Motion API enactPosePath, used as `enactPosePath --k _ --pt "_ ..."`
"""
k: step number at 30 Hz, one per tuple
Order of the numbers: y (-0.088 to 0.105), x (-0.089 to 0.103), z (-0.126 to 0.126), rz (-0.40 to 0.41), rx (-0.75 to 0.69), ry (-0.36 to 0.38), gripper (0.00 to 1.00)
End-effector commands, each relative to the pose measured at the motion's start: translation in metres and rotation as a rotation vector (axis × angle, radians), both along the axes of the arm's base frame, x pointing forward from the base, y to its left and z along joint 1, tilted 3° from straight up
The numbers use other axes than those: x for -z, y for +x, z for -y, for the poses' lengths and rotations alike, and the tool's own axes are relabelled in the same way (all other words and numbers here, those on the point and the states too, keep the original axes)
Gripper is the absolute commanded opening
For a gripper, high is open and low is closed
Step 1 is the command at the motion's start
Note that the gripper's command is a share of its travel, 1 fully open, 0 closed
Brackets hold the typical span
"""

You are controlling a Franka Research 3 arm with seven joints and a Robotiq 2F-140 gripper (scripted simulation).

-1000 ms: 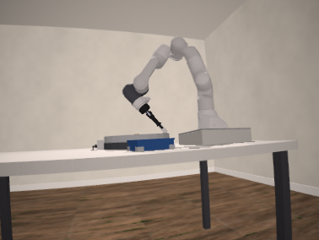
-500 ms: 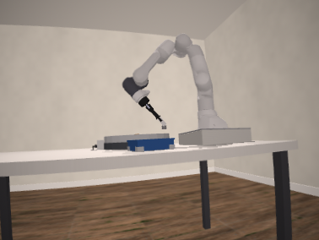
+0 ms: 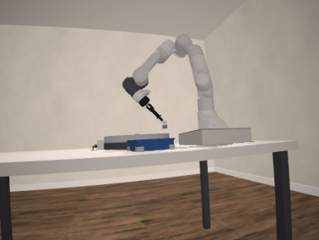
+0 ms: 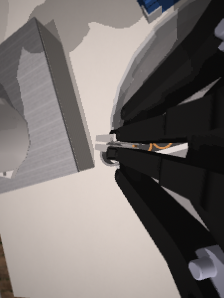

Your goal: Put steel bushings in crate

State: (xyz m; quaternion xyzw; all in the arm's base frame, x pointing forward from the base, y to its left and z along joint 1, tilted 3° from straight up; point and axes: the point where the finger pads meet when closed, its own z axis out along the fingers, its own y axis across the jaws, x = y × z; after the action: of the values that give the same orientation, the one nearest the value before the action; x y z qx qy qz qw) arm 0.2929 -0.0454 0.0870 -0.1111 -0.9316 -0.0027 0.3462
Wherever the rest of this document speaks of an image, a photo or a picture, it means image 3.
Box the grey round table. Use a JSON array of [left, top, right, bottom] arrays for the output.
[[93, 134, 170, 150]]

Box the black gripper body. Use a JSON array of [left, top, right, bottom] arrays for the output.
[[138, 96, 149, 106]]

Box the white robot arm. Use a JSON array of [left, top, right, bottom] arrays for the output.
[[122, 33, 228, 129]]

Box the blue crate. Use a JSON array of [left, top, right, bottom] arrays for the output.
[[127, 138, 176, 151]]

